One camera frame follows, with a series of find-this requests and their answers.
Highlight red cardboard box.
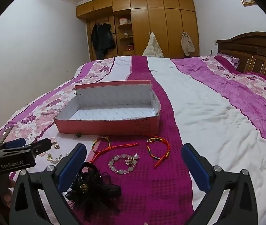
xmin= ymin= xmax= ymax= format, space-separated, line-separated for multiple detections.
xmin=54 ymin=80 xmax=161 ymax=136

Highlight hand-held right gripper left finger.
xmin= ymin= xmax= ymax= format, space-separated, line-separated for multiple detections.
xmin=9 ymin=142 xmax=88 ymax=225

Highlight purple pillow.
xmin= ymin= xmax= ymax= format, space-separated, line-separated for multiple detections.
xmin=214 ymin=53 xmax=241 ymax=69

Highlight wooden headboard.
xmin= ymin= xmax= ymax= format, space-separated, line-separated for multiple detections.
xmin=216 ymin=31 xmax=266 ymax=82

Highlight gold pearl earring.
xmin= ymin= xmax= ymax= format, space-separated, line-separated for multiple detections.
xmin=51 ymin=137 xmax=61 ymax=150
xmin=46 ymin=153 xmax=63 ymax=164

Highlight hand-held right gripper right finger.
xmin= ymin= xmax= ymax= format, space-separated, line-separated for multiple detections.
xmin=181 ymin=143 xmax=258 ymax=225

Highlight white puffer jacket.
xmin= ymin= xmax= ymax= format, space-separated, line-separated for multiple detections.
xmin=142 ymin=31 xmax=164 ymax=58

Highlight purple floral bedspread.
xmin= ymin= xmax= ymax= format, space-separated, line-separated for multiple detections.
xmin=0 ymin=55 xmax=266 ymax=225

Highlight beige hanging jacket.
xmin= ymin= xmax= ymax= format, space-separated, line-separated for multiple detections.
xmin=181 ymin=31 xmax=196 ymax=56

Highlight wooden wardrobe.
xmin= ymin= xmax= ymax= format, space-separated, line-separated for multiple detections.
xmin=76 ymin=0 xmax=200 ymax=61

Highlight colourful braided bracelet long string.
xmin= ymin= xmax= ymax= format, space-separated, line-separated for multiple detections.
xmin=86 ymin=136 xmax=139 ymax=163

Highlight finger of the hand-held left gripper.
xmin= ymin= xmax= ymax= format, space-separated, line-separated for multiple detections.
xmin=28 ymin=138 xmax=52 ymax=157
xmin=0 ymin=138 xmax=26 ymax=149

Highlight dark hanging clothes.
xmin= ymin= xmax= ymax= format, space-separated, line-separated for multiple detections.
xmin=91 ymin=23 xmax=116 ymax=60

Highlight clear bead bracelet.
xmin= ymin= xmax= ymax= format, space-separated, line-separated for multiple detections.
xmin=108 ymin=153 xmax=139 ymax=174

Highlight black feather hair accessory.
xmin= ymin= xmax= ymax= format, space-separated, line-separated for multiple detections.
xmin=65 ymin=163 xmax=122 ymax=214

